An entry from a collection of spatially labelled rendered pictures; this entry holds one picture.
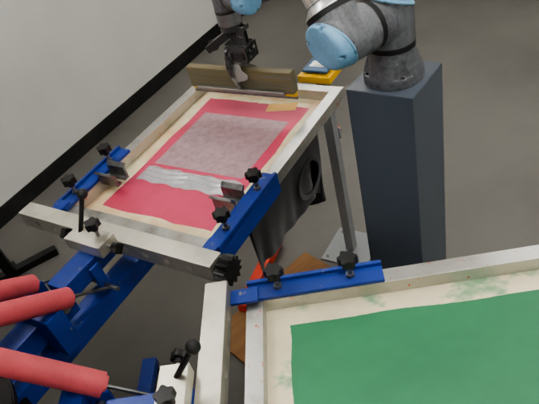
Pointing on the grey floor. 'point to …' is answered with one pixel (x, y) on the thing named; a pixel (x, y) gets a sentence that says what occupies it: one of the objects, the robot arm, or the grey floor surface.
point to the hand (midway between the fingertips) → (241, 81)
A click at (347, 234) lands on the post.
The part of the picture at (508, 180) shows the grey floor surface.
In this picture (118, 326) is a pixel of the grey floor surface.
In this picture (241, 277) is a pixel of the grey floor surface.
